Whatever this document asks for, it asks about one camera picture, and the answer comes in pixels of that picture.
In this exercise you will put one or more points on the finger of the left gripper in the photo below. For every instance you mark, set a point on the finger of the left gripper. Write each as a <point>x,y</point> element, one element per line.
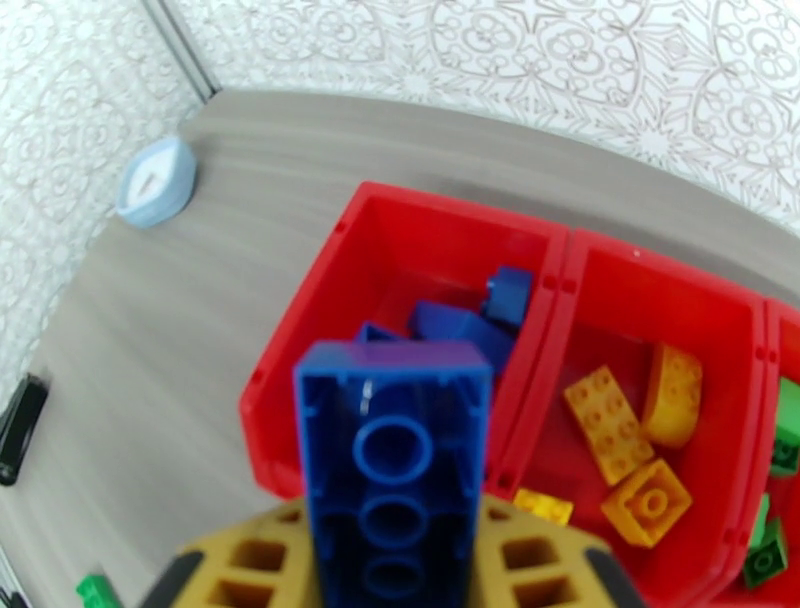
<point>22,428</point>

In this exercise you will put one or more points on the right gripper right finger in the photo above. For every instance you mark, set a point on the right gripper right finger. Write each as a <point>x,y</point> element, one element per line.
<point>575,556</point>

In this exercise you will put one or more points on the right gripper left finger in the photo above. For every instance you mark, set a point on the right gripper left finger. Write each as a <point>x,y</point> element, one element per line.
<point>219,556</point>

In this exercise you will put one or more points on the small yellow lego brick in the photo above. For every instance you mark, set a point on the small yellow lego brick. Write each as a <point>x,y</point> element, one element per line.
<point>544,506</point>

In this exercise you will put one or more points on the square yellow lego brick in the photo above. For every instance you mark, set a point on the square yellow lego brick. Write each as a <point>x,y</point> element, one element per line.
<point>647,503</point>

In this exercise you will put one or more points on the long yellow lego brick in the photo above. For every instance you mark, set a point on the long yellow lego brick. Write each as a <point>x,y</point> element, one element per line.
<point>603,425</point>

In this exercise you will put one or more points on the small green lego brick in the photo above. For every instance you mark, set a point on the small green lego brick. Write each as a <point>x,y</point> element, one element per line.
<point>760,515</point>

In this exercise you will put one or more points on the long blue lego brick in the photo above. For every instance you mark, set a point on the long blue lego brick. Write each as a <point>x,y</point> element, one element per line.
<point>394,469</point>

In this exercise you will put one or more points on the large green lego brick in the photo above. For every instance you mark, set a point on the large green lego brick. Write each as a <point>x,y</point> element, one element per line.
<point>789,431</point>

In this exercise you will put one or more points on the square blue lego brick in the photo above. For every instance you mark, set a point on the square blue lego brick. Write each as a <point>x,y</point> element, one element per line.
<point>509,294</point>

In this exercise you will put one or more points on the red plastic bin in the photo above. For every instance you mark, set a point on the red plastic bin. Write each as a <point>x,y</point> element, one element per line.
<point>656,300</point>
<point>787,350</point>
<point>406,250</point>

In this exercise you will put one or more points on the small white bowl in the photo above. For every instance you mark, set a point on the small white bowl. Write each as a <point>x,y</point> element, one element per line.
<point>156,184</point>

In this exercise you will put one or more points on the aluminium corner post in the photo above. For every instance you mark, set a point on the aluminium corner post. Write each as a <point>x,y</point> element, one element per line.
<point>185,56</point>

